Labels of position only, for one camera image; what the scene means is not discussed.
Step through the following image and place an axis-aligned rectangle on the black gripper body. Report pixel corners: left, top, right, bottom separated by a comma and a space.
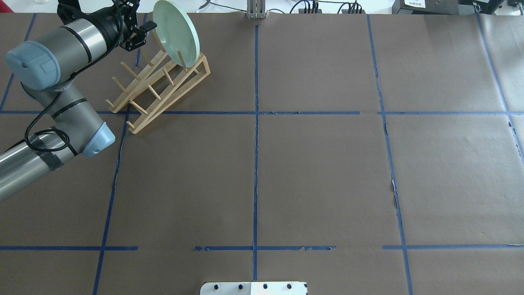
107, 0, 140, 45

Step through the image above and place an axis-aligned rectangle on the mint green plate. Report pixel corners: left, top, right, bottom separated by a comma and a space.
152, 0, 201, 68

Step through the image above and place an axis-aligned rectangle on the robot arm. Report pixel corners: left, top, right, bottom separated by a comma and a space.
0, 0, 156, 201

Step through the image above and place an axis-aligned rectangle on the wooden plate rack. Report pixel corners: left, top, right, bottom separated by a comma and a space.
106, 31, 211, 134

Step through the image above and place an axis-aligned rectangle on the black box with label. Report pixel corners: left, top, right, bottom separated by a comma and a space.
391, 0, 477, 16

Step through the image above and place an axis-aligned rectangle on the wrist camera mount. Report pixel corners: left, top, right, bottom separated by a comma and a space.
56, 0, 88, 25

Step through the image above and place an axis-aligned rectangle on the aluminium frame post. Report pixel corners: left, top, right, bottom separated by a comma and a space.
246, 0, 267, 19

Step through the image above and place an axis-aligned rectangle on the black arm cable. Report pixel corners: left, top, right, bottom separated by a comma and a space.
24, 8, 125, 153

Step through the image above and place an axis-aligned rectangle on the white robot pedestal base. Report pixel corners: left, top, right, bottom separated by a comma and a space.
200, 281, 308, 295

